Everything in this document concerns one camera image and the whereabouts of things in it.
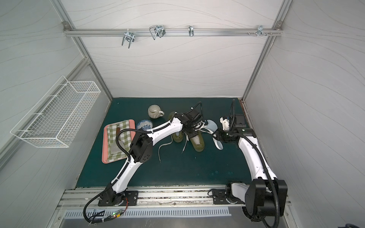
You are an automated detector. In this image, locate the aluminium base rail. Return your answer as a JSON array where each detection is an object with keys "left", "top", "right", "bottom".
[{"left": 56, "top": 186, "right": 291, "bottom": 210}]

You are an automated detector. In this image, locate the metal bracket with screws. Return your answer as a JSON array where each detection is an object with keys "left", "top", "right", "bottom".
[{"left": 247, "top": 25, "right": 272, "bottom": 37}]

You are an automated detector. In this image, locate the striped ceramic mug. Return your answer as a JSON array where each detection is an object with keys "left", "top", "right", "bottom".
[{"left": 148, "top": 104, "right": 164, "bottom": 119}]

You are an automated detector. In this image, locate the green white checkered cloth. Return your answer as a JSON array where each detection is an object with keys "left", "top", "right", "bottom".
[{"left": 106, "top": 120, "right": 132, "bottom": 163}]

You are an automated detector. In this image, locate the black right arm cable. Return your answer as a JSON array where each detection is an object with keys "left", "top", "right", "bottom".
[{"left": 228, "top": 99, "right": 281, "bottom": 228}]

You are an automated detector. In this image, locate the metal U-bolt clamp middle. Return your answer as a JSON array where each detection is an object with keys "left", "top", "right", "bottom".
[{"left": 149, "top": 25, "right": 166, "bottom": 40}]

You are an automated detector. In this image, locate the white slotted cable duct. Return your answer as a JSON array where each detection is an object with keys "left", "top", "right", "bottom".
[{"left": 64, "top": 207, "right": 231, "bottom": 219}]

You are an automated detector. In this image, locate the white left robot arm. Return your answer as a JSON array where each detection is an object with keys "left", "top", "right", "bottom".
[{"left": 104, "top": 107, "right": 206, "bottom": 198}]

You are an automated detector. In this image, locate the wooden handled utensil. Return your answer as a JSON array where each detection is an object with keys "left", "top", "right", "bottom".
[{"left": 116, "top": 124, "right": 120, "bottom": 136}]

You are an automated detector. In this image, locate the blue floral ceramic bowl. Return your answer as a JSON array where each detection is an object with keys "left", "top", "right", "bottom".
[{"left": 136, "top": 119, "right": 153, "bottom": 131}]

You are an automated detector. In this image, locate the pink plastic tray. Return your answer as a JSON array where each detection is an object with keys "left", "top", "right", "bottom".
[{"left": 102, "top": 119, "right": 136, "bottom": 164}]

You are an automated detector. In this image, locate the white wire basket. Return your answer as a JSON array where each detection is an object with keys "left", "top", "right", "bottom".
[{"left": 10, "top": 76, "right": 101, "bottom": 148}]

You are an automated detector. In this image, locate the small metal hook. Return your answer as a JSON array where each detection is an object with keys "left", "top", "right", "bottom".
[{"left": 188, "top": 25, "right": 194, "bottom": 37}]

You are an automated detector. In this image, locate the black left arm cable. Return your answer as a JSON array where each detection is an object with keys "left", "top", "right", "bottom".
[{"left": 82, "top": 102, "right": 203, "bottom": 224}]

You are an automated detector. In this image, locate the aluminium top rail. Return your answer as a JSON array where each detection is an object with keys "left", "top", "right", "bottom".
[{"left": 63, "top": 22, "right": 283, "bottom": 38}]

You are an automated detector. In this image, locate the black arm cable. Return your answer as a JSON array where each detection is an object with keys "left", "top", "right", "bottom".
[
  {"left": 82, "top": 102, "right": 203, "bottom": 224},
  {"left": 228, "top": 99, "right": 281, "bottom": 228}
]

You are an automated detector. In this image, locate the green canvas shoe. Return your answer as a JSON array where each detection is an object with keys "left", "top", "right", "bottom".
[
  {"left": 189, "top": 131, "right": 205, "bottom": 152},
  {"left": 157, "top": 111, "right": 186, "bottom": 163}
]

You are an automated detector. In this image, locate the metal U-bolt clamp left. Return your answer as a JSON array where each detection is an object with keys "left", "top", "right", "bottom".
[{"left": 122, "top": 31, "right": 135, "bottom": 48}]

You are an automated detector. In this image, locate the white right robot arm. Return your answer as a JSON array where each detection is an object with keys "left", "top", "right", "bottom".
[{"left": 213, "top": 114, "right": 288, "bottom": 228}]

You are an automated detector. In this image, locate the metal u-bolt clamp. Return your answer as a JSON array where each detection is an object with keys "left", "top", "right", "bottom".
[
  {"left": 122, "top": 31, "right": 135, "bottom": 48},
  {"left": 149, "top": 25, "right": 166, "bottom": 40}
]

